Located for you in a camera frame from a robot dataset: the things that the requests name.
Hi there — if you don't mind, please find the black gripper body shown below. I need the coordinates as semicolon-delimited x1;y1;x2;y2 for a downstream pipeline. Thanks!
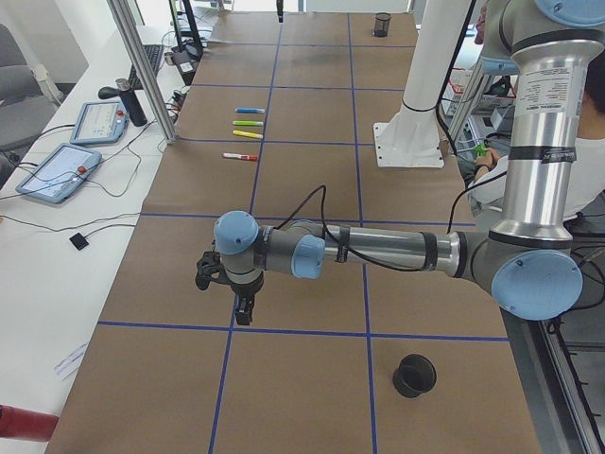
227;270;264;298

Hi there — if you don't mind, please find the red marker pen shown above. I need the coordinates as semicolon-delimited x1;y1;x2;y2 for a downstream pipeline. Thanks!
222;152;258;162

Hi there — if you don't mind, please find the blue marker pen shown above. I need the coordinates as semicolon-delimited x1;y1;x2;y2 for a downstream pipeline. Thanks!
234;107;266;114

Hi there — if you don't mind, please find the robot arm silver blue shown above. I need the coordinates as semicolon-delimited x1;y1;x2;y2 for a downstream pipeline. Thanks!
196;1;604;324

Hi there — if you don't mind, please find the brown paper table cover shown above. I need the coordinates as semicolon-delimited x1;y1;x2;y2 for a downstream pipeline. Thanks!
48;12;541;453

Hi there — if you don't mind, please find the yellow marker pen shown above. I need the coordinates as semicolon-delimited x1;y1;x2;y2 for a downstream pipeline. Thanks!
233;130;264;140

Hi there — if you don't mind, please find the green marker pen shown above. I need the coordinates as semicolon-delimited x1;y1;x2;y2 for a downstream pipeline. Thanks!
232;120;264;128

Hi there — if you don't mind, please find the small black square device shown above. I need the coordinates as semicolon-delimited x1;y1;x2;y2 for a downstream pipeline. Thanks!
69;233;89;251

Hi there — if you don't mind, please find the black mesh cup near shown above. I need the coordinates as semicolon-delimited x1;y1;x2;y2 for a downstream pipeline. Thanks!
392;354;437;398

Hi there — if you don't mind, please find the black mesh cup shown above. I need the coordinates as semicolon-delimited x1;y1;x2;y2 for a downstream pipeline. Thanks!
392;354;437;398
372;12;391;38

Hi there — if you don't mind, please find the teach pendant tablet near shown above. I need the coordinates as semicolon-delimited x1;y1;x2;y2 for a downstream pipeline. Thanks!
16;143;102;204

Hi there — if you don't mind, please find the teach pendant tablet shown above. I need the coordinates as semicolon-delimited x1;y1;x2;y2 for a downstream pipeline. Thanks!
16;143;102;204
70;100;129;147

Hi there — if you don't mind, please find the teach pendant tablet far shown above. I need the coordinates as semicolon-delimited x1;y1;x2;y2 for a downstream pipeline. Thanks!
70;100;129;147

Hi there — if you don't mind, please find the black water bottle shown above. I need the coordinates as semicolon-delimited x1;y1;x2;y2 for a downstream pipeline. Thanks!
115;78;147;127

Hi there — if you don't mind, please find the black computer mouse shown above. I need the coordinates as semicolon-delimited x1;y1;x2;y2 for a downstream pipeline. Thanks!
97;86;119;100

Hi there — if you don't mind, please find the red cylinder object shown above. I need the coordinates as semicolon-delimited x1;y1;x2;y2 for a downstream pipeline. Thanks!
0;405;60;442

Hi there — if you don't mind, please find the black keyboard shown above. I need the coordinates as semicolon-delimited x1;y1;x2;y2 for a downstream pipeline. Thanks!
126;44;164;92

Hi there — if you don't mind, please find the seated person white shirt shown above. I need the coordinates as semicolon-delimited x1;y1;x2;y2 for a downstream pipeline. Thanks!
458;55;604;220

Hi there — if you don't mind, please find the grey office chair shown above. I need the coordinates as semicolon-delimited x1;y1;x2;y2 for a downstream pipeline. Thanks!
1;25;57;157

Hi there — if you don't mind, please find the black mesh cup far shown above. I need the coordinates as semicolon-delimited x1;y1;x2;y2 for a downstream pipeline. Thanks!
372;12;391;38

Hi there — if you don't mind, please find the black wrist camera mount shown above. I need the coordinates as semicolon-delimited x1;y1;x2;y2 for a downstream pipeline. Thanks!
195;242;230;291

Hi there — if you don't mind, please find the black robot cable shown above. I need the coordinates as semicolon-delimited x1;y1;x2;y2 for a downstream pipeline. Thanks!
274;184;426;272

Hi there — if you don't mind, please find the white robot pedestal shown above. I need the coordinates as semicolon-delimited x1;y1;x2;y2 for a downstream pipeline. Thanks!
373;0;475;168

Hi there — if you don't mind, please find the aluminium frame post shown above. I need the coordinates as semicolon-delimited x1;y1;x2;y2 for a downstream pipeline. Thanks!
107;0;176;145

